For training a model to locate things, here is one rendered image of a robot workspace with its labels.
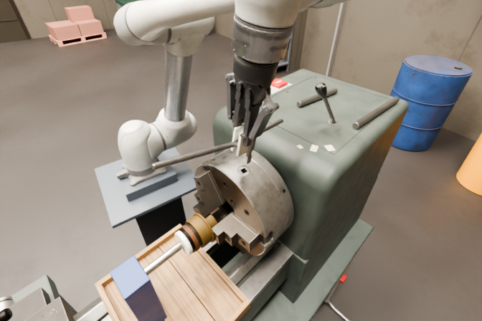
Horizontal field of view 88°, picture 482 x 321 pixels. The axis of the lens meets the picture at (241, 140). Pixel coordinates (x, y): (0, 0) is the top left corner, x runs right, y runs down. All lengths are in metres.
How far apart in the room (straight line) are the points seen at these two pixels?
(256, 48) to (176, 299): 0.74
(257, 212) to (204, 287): 0.34
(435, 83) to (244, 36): 2.59
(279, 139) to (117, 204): 0.88
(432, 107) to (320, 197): 2.37
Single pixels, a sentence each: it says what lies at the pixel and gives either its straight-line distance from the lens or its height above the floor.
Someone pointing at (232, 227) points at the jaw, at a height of 1.10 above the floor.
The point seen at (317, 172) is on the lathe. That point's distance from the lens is 0.69.
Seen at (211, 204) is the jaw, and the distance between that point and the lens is 0.73.
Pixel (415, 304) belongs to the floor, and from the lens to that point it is 2.09.
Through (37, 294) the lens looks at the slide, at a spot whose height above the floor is 0.97.
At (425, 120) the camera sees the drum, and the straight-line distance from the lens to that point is 3.04.
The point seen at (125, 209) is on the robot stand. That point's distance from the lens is 1.31.
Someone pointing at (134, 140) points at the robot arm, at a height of 1.03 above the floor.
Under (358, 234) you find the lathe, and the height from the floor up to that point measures 0.54.
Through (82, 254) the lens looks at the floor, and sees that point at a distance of 2.23.
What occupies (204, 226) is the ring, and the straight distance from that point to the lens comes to 0.71.
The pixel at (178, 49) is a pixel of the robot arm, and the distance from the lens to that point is 0.93.
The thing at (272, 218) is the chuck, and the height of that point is 1.15.
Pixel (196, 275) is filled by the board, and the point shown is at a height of 0.88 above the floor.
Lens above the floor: 1.70
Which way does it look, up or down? 37 degrees down
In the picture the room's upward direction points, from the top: straight up
